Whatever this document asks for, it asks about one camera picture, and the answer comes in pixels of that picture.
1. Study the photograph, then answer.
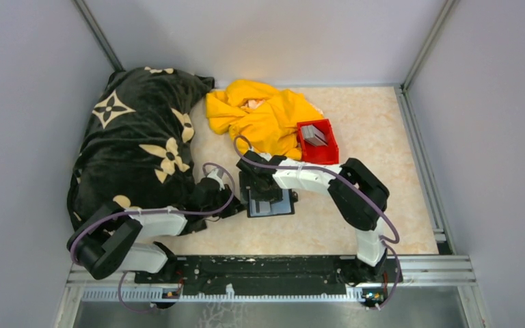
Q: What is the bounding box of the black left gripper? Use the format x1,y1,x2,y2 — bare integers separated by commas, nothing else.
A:
202,184,248,219

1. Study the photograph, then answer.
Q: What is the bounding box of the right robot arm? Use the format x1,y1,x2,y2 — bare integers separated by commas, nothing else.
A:
237,150,390,282

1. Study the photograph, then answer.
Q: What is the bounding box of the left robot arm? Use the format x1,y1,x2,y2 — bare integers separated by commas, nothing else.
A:
67,169,246,283

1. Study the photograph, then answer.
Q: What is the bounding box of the yellow jacket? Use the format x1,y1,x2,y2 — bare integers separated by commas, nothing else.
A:
206,79,324,160

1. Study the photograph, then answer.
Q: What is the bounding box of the red plastic bin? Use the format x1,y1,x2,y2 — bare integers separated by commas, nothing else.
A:
297,119,339,165

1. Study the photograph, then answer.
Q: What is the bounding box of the black floral blanket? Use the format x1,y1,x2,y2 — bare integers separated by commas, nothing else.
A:
67,66,215,228

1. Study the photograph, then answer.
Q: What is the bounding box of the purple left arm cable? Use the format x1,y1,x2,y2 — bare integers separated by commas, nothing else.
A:
70,162,237,314

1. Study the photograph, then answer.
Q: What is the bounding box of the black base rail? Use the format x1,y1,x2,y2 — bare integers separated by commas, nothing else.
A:
135,255,403,296

